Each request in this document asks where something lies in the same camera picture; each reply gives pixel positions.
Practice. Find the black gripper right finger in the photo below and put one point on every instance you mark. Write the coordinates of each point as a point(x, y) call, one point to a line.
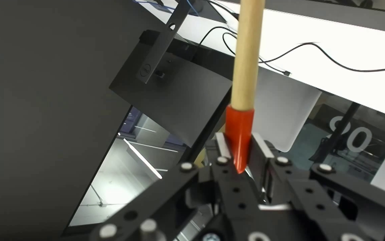
point(267, 168)

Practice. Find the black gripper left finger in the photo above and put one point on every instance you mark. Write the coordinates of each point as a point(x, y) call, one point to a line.
point(220, 161)

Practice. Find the miniature wooden bat red handle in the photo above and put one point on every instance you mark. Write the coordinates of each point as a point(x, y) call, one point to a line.
point(240, 112)

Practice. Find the large black monitor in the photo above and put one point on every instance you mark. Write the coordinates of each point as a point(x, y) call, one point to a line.
point(58, 114)

